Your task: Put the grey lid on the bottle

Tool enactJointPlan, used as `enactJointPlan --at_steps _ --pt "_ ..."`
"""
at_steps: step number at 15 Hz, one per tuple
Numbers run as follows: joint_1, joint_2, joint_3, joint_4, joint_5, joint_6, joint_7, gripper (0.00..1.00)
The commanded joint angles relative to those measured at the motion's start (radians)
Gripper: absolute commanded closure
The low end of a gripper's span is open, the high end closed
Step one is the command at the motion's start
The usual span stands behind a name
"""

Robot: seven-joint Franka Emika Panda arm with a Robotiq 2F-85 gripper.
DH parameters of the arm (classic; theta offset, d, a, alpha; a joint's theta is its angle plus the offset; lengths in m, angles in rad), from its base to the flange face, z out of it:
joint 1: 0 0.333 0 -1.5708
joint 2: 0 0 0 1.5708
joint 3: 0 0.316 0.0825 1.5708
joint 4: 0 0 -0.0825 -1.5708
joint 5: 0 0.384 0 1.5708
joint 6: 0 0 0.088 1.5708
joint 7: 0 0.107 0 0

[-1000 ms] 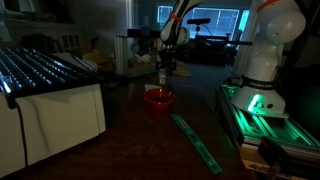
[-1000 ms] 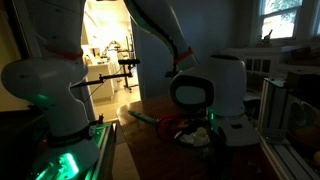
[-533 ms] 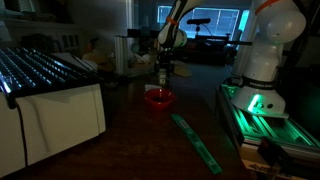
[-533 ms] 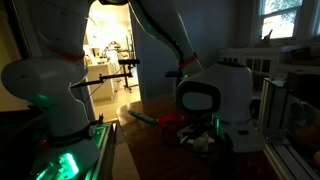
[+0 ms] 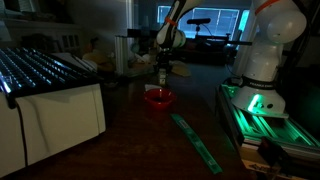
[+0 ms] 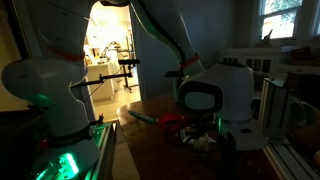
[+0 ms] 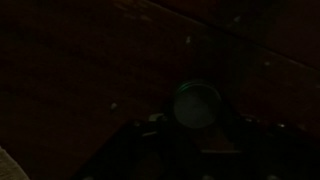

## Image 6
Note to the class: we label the aluminium frame stand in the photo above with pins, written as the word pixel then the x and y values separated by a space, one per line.
pixel 290 120

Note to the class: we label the dark robot gripper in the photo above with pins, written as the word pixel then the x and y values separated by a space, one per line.
pixel 243 135

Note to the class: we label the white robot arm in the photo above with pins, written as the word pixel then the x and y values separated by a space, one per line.
pixel 225 90

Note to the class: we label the white radiator cover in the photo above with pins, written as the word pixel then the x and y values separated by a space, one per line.
pixel 271 62

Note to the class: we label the black camera on stand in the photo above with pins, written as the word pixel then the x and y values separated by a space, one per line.
pixel 128 61

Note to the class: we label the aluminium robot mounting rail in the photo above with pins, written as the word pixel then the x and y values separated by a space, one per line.
pixel 100 150

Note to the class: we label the green ruler strip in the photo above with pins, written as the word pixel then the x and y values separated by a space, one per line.
pixel 143 117

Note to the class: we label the red plastic bowl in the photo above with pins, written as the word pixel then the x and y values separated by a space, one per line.
pixel 171 120

